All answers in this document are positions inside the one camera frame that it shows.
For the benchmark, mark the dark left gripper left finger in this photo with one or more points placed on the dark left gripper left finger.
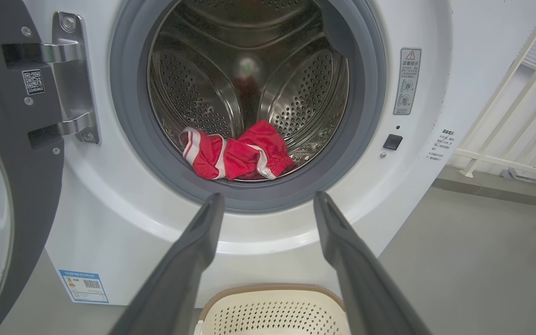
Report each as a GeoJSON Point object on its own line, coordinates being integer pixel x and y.
{"type": "Point", "coordinates": [179, 279]}

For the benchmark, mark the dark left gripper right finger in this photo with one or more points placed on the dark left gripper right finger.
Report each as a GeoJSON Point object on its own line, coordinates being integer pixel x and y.
{"type": "Point", "coordinates": [356, 279]}

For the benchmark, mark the red and white garment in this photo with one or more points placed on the red and white garment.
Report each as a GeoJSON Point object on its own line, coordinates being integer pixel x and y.
{"type": "Point", "coordinates": [244, 153]}

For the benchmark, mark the cream perforated laundry basket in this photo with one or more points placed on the cream perforated laundry basket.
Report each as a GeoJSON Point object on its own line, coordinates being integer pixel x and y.
{"type": "Point", "coordinates": [272, 316]}

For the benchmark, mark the white front-load washing machine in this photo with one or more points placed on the white front-load washing machine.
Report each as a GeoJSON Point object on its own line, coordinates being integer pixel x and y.
{"type": "Point", "coordinates": [412, 186]}

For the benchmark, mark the black door latch socket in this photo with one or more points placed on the black door latch socket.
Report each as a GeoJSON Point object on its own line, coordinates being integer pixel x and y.
{"type": "Point", "coordinates": [392, 142]}

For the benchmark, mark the stainless steel washer drum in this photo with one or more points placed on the stainless steel washer drum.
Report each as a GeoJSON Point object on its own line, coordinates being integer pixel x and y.
{"type": "Point", "coordinates": [296, 93]}

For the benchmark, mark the silver metal door hinge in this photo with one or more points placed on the silver metal door hinge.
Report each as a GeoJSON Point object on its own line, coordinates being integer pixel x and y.
{"type": "Point", "coordinates": [70, 79]}

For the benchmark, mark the blue energy label sticker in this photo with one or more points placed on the blue energy label sticker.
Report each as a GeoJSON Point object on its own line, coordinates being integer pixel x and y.
{"type": "Point", "coordinates": [84, 286]}

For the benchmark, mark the small printed text sticker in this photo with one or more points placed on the small printed text sticker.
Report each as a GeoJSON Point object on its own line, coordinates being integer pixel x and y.
{"type": "Point", "coordinates": [441, 145]}

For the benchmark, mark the white slatted railing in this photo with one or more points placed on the white slatted railing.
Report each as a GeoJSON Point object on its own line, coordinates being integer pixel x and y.
{"type": "Point", "coordinates": [505, 158]}

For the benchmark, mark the grey warning sticker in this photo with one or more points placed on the grey warning sticker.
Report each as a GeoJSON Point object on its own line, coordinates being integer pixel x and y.
{"type": "Point", "coordinates": [407, 81]}

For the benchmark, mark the white QR code sticker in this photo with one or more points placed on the white QR code sticker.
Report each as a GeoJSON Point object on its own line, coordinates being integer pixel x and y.
{"type": "Point", "coordinates": [33, 82]}

